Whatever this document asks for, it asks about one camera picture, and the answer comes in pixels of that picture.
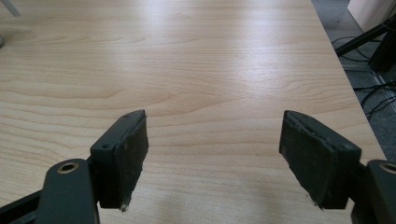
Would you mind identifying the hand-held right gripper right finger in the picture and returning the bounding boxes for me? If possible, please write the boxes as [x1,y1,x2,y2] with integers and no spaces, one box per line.
[278,109,362,210]

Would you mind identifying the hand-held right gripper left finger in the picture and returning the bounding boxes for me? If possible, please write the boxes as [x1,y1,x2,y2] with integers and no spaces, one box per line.
[89,109,149,213]

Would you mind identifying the black stand leg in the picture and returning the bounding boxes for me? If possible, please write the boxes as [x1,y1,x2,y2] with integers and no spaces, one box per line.
[334,12,396,73]

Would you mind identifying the white cabinet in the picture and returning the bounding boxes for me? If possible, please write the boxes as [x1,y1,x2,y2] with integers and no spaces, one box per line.
[346,0,396,34]

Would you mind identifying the black floor cables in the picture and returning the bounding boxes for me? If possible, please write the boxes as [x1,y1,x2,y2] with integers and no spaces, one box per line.
[331,35,396,120]

